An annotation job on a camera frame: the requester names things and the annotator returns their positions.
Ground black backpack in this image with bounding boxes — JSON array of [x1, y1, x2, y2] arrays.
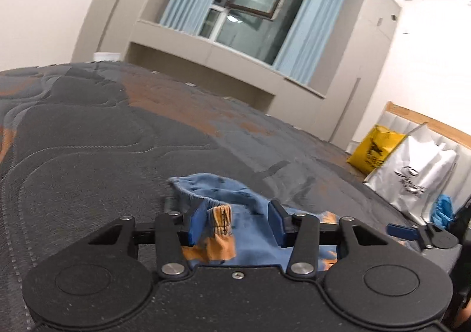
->
[[448, 196, 471, 243]]

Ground window with dark frame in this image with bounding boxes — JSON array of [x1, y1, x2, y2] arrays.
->
[[199, 0, 303, 65]]

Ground blue orange patterned pants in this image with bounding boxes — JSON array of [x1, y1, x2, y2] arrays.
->
[[164, 172, 339, 273]]

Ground padded wooden headboard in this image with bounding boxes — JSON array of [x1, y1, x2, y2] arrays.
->
[[376, 101, 471, 212]]

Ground blue crumpled cloth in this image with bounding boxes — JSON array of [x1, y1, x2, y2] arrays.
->
[[430, 194, 454, 229]]

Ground light blue right curtain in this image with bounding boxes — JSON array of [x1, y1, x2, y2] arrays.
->
[[273, 0, 344, 85]]

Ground yellow plastic bag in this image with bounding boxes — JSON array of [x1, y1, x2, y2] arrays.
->
[[347, 125, 406, 176]]

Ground white shopping bag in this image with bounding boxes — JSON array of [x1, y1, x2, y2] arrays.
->
[[364, 124, 459, 225]]

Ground grey orange quilted mattress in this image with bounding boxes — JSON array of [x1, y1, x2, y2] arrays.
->
[[0, 61, 428, 332]]

